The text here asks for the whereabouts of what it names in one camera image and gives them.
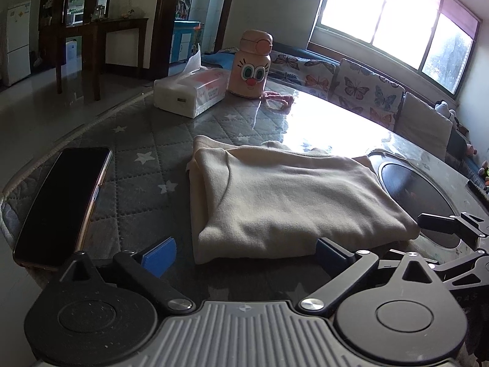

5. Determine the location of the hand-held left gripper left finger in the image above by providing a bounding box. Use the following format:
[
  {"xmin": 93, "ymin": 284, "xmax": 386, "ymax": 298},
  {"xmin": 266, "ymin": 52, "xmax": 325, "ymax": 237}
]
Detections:
[{"xmin": 50, "ymin": 237, "xmax": 193, "ymax": 314}]

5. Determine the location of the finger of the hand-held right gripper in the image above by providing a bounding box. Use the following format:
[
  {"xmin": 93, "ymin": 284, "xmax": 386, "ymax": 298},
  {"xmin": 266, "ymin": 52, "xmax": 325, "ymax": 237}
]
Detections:
[
  {"xmin": 424, "ymin": 250, "xmax": 489, "ymax": 289},
  {"xmin": 417, "ymin": 212, "xmax": 489, "ymax": 240}
]

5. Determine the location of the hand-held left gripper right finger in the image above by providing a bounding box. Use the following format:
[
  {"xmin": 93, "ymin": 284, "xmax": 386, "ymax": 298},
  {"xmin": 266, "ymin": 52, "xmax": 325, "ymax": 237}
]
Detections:
[{"xmin": 298, "ymin": 237, "xmax": 446, "ymax": 314}]

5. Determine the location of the cream garment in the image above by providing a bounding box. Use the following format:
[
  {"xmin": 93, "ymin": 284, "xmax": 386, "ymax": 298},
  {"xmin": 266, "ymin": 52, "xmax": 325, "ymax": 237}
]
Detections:
[{"xmin": 186, "ymin": 135, "xmax": 421, "ymax": 265}]

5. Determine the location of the round black cooktop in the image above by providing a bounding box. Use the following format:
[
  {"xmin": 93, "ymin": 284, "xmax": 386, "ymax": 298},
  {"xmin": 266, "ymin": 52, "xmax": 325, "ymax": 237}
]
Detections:
[{"xmin": 376, "ymin": 161, "xmax": 466, "ymax": 249}]

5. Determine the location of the beige cushion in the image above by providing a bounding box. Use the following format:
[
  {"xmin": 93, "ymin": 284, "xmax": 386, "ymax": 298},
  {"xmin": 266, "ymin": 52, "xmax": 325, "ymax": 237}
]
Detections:
[{"xmin": 397, "ymin": 92, "xmax": 453, "ymax": 161}]

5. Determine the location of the black smartphone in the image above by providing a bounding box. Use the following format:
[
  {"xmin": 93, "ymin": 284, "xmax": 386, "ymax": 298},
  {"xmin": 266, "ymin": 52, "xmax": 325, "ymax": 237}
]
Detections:
[{"xmin": 13, "ymin": 147, "xmax": 114, "ymax": 271}]

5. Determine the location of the white plush toy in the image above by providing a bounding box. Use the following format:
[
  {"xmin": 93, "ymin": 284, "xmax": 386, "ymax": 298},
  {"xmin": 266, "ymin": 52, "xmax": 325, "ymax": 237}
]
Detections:
[{"xmin": 436, "ymin": 100, "xmax": 458, "ymax": 123}]

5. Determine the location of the square butterfly print cushion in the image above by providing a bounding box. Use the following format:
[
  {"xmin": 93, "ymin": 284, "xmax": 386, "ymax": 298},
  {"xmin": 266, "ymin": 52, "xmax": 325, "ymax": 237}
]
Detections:
[{"xmin": 334, "ymin": 58, "xmax": 406, "ymax": 131}]

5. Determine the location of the white tissue pack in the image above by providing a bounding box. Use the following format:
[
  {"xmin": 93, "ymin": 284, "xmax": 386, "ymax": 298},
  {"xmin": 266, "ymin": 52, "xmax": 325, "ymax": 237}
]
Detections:
[{"xmin": 153, "ymin": 44, "xmax": 226, "ymax": 118}]

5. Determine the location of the wide butterfly print cushion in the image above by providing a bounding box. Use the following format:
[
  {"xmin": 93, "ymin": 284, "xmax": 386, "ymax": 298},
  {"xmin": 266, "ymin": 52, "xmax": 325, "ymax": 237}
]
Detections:
[{"xmin": 269, "ymin": 51, "xmax": 339, "ymax": 97}]

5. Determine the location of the pink cartoon face bottle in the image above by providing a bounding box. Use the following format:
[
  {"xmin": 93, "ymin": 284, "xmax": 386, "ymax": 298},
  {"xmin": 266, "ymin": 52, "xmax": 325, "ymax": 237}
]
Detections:
[{"xmin": 228, "ymin": 30, "xmax": 273, "ymax": 100}]

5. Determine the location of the blue cloth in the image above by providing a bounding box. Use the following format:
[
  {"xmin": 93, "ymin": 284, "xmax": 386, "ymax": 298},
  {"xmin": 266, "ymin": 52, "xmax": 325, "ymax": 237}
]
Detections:
[{"xmin": 202, "ymin": 48, "xmax": 238, "ymax": 66}]

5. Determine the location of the blue cabinet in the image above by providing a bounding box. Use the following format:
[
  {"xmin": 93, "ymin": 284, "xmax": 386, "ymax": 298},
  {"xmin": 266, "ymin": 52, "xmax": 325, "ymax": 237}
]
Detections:
[{"xmin": 170, "ymin": 21, "xmax": 201, "ymax": 64}]

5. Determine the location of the window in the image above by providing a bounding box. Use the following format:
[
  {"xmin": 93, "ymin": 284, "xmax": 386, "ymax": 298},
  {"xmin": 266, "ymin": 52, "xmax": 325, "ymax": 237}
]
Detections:
[{"xmin": 309, "ymin": 0, "xmax": 480, "ymax": 96}]

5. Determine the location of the dark wooden cabinet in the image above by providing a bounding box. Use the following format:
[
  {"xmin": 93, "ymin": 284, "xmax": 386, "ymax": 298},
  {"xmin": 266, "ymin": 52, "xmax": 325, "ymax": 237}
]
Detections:
[{"xmin": 38, "ymin": 0, "xmax": 149, "ymax": 101}]

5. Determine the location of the white refrigerator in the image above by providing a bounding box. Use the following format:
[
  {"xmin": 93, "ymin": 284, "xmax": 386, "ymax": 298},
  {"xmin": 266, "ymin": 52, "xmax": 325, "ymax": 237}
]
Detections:
[{"xmin": 7, "ymin": 1, "xmax": 32, "ymax": 87}]

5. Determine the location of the pink fuzzy strap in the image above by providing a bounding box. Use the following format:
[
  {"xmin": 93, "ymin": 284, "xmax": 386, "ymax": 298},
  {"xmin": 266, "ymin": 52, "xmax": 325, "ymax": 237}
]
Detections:
[{"xmin": 262, "ymin": 91, "xmax": 296, "ymax": 110}]

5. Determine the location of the wooden door frame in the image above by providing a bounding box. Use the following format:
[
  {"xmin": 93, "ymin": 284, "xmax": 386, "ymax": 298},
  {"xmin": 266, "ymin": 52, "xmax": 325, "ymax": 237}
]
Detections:
[{"xmin": 151, "ymin": 0, "xmax": 240, "ymax": 82}]

